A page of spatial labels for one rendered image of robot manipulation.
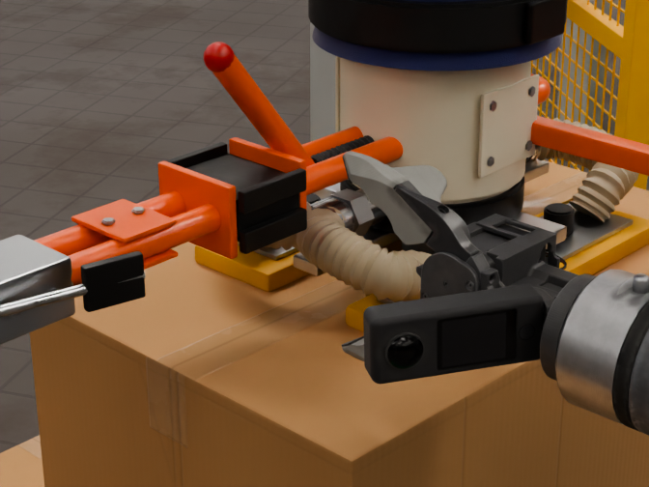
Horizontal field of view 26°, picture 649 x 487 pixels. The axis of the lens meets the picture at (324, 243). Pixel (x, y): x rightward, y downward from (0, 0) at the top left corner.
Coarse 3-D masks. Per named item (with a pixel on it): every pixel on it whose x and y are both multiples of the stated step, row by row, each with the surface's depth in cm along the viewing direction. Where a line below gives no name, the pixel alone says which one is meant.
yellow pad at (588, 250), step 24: (552, 216) 129; (576, 216) 134; (624, 216) 135; (576, 240) 129; (600, 240) 130; (624, 240) 131; (648, 240) 134; (576, 264) 126; (600, 264) 128; (360, 312) 117
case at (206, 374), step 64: (576, 192) 146; (640, 192) 146; (192, 256) 132; (640, 256) 132; (64, 320) 121; (128, 320) 120; (192, 320) 120; (256, 320) 120; (320, 320) 120; (64, 384) 125; (128, 384) 117; (192, 384) 110; (256, 384) 109; (320, 384) 109; (384, 384) 109; (448, 384) 109; (512, 384) 112; (64, 448) 128; (128, 448) 120; (192, 448) 113; (256, 448) 107; (320, 448) 101; (384, 448) 102; (448, 448) 108; (512, 448) 115; (576, 448) 123; (640, 448) 132
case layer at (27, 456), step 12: (24, 444) 209; (36, 444) 209; (0, 456) 206; (12, 456) 206; (24, 456) 206; (36, 456) 206; (0, 468) 203; (12, 468) 203; (24, 468) 203; (36, 468) 203; (0, 480) 200; (12, 480) 200; (24, 480) 200; (36, 480) 200
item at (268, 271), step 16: (208, 256) 129; (240, 256) 127; (256, 256) 127; (272, 256) 127; (288, 256) 127; (224, 272) 128; (240, 272) 126; (256, 272) 125; (272, 272) 124; (288, 272) 126; (304, 272) 127; (272, 288) 125
